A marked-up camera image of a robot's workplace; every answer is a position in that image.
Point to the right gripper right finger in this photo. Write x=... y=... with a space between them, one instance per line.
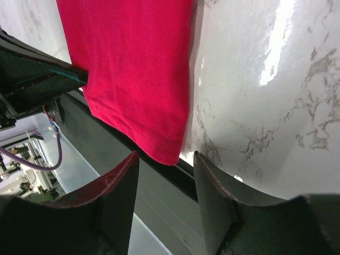
x=238 y=219

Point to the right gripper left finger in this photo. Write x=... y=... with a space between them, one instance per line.
x=94 y=219

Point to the crimson red t-shirt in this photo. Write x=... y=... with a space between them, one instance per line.
x=137 y=56

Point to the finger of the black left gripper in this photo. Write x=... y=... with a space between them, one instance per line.
x=31 y=78

